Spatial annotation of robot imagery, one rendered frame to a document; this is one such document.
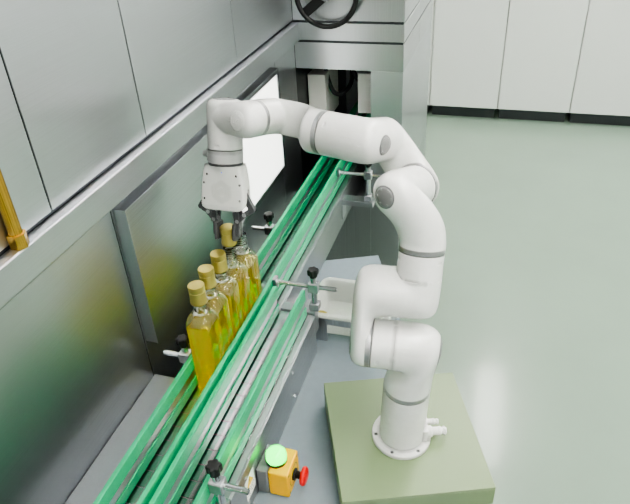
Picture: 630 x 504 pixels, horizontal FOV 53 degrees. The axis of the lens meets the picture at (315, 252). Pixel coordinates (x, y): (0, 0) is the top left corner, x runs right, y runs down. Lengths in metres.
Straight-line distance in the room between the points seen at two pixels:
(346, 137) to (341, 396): 0.63
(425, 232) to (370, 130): 0.21
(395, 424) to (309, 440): 0.26
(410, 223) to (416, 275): 0.10
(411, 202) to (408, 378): 0.35
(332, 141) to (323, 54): 1.08
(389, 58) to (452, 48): 2.85
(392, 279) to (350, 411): 0.42
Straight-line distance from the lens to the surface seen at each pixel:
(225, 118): 1.29
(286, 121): 1.33
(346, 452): 1.39
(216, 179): 1.36
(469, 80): 5.06
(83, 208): 1.17
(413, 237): 1.10
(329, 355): 1.69
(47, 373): 1.20
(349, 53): 2.20
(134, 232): 1.30
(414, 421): 1.32
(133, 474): 1.31
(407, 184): 1.09
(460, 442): 1.43
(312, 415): 1.55
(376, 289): 1.13
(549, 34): 4.96
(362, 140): 1.13
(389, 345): 1.17
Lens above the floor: 1.90
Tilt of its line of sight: 33 degrees down
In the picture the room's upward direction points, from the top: 3 degrees counter-clockwise
